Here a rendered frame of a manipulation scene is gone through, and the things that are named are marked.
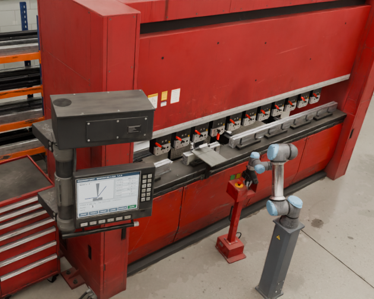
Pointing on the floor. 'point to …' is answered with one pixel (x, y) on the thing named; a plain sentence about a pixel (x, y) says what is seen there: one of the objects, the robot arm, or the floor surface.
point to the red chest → (19, 228)
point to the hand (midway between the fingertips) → (247, 187)
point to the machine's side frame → (355, 88)
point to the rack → (18, 95)
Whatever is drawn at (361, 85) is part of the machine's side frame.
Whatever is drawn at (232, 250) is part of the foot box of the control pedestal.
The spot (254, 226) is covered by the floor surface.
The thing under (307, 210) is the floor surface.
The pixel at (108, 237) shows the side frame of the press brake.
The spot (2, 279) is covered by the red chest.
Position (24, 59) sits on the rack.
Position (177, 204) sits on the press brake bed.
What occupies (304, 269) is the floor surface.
